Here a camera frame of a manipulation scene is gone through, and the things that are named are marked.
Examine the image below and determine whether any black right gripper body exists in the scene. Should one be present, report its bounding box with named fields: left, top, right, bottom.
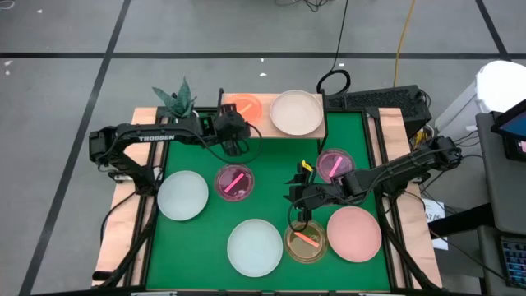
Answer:
left=284, top=176, right=348, bottom=209

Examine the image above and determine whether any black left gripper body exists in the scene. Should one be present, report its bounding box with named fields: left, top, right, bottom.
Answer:
left=213, top=104, right=251, bottom=144

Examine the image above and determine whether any translucent red-orange plate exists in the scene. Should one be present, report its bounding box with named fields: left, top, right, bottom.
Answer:
left=224, top=93, right=263, bottom=125

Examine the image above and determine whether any translucent amber plate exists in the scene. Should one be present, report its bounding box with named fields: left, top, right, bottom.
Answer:
left=284, top=220, right=329, bottom=264

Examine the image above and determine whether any translucent magenta plate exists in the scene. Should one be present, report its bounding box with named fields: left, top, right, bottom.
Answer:
left=316, top=148, right=357, bottom=185
left=214, top=163, right=256, bottom=202

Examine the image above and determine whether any pink plate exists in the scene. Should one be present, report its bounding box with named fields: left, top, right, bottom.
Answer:
left=326, top=206, right=383, bottom=264

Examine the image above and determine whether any pale green plate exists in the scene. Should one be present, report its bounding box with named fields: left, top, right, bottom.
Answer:
left=226, top=218, right=284, bottom=279
left=156, top=169, right=210, bottom=222

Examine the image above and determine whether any green table mat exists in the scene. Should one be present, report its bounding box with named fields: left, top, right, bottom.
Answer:
left=145, top=111, right=391, bottom=291

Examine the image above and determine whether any green snake plant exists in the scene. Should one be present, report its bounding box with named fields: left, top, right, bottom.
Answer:
left=151, top=76, right=197, bottom=120

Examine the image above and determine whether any black computer case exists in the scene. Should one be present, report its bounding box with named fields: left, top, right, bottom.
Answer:
left=328, top=85, right=433, bottom=139

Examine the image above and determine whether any white paper sheet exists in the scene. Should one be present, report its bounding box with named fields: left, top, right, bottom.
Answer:
left=421, top=197, right=450, bottom=251

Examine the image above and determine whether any grey side desk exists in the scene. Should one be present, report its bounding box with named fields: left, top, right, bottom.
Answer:
left=475, top=110, right=526, bottom=296

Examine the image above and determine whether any black screen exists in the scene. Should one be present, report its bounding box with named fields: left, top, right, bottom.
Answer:
left=491, top=98, right=526, bottom=162

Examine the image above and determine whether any backlit keyboard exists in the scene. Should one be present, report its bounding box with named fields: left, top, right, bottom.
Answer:
left=499, top=234, right=526, bottom=289

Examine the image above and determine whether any white bin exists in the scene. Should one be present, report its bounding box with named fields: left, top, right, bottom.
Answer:
left=434, top=60, right=526, bottom=132

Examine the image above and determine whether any wooden shelf with black frame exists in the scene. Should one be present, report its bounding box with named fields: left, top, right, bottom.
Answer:
left=216, top=88, right=330, bottom=155

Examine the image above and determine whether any black cable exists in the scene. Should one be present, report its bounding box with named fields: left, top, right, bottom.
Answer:
left=316, top=0, right=353, bottom=96

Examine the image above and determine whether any yellow cable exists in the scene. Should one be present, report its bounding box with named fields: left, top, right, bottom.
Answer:
left=393, top=0, right=417, bottom=88

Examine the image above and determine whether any black aluminium table frame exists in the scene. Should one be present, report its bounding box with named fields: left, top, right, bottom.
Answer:
left=92, top=105, right=444, bottom=296

